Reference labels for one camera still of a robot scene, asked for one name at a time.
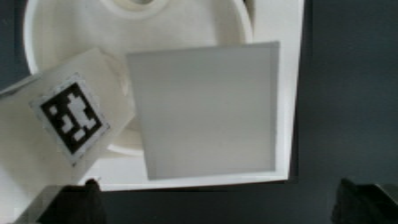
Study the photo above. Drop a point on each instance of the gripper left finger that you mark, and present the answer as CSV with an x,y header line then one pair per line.
x,y
77,206

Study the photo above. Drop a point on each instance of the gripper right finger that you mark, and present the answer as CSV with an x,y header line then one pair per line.
x,y
366,203

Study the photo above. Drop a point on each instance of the white stool leg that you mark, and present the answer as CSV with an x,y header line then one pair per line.
x,y
64,112
205,93

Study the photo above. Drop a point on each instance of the white right barrier block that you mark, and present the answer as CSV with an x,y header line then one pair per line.
x,y
276,24

